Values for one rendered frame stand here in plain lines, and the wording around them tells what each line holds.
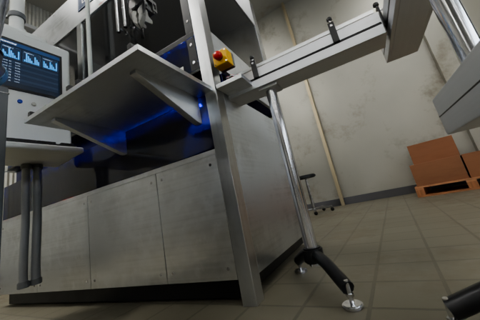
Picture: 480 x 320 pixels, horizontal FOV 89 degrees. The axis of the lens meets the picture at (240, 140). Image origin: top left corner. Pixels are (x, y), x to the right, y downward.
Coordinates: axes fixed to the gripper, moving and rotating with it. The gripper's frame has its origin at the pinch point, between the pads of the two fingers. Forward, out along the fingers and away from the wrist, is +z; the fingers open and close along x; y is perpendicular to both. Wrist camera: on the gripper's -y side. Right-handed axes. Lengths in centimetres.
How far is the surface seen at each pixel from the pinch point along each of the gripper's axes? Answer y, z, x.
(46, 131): 9, 13, 88
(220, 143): 28, 48, -10
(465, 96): 14, 61, -85
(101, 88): -6.4, 23.6, 15.6
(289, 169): 42, 64, -32
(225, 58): 27.0, 12.0, -20.7
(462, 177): 314, 95, -152
